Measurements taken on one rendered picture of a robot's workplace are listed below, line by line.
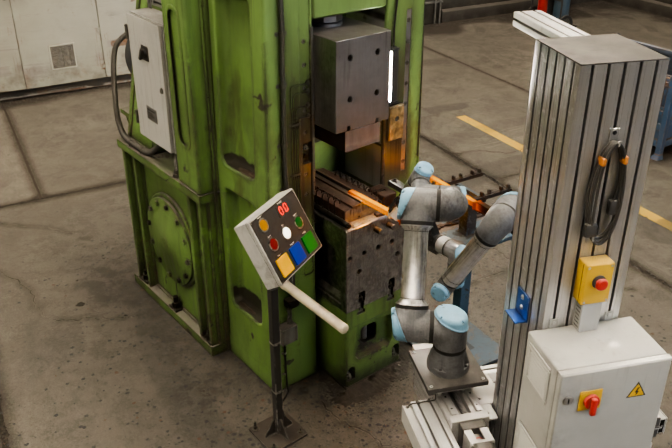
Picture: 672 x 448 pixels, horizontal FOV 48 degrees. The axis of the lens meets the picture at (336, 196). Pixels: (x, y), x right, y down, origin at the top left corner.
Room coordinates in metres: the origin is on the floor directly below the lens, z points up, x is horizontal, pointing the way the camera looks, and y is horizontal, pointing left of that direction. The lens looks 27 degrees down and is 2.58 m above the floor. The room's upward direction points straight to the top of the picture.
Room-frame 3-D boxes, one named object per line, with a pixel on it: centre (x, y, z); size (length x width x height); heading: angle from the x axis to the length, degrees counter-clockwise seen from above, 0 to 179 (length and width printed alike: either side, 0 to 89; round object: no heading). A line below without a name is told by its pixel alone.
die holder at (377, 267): (3.30, -0.02, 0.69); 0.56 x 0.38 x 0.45; 39
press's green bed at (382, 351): (3.30, -0.02, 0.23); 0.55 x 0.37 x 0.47; 39
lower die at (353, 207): (3.26, 0.01, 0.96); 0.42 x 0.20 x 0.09; 39
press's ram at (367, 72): (3.29, -0.02, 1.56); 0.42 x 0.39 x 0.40; 39
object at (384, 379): (3.06, -0.15, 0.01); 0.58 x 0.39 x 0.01; 129
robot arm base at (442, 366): (2.17, -0.40, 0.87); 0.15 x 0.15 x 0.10
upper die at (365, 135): (3.26, 0.01, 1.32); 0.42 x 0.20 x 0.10; 39
